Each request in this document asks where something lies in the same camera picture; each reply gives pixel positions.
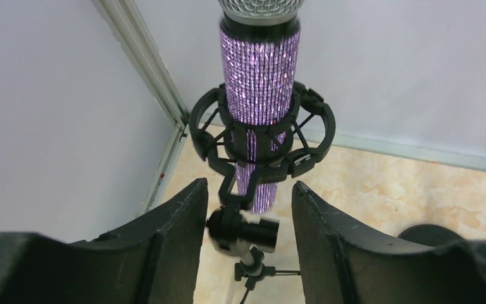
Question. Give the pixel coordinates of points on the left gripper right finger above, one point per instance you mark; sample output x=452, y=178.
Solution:
x=343, y=260

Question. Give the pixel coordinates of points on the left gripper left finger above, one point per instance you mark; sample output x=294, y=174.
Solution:
x=152, y=259

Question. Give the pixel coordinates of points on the tripod stand with shock mount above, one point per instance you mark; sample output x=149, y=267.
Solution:
x=309, y=127

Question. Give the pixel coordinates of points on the purple glitter microphone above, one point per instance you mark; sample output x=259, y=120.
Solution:
x=259, y=49

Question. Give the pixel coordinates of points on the black round-base mic stand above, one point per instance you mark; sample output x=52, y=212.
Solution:
x=430, y=235

